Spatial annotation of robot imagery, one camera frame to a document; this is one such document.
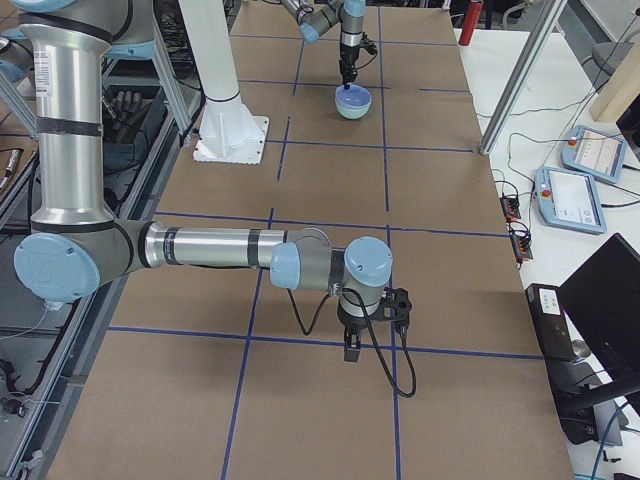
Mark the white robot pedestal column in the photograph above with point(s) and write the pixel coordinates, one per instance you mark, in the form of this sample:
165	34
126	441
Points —
228	132

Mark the teach pendant tablet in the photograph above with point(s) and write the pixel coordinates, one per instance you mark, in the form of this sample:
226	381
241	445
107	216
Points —
594	152
569	200

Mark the aluminium frame post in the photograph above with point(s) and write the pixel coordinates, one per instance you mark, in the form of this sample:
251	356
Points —
532	49

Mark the red cylinder bottle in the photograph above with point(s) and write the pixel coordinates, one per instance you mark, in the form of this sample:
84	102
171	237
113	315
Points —
471	19

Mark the orange black connector block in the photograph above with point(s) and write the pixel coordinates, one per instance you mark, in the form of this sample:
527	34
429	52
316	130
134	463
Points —
510	206

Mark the blue ceramic bowl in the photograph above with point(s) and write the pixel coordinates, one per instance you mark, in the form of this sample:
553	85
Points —
356	95

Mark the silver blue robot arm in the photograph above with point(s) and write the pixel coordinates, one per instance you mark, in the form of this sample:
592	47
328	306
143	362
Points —
77	245
348	14

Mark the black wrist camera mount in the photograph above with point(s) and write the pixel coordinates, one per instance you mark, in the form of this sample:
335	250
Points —
394	306

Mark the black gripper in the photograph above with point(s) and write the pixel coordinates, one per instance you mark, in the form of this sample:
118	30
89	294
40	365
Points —
351	323
347	53

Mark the black computer box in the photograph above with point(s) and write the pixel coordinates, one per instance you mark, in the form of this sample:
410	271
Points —
565	360

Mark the far teach pendant tablet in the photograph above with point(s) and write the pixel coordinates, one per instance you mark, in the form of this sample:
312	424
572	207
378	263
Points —
594	152

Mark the black monitor on arm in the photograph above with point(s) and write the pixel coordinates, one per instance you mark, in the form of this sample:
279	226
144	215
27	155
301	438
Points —
601	298

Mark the near teach pendant tablet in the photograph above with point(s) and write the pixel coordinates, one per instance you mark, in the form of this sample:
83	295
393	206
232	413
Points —
569	200

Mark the brown paper table cover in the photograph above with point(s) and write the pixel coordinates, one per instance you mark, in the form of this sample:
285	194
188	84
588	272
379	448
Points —
209	373

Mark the green ceramic bowl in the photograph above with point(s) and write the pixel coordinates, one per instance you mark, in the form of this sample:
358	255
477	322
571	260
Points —
352	112

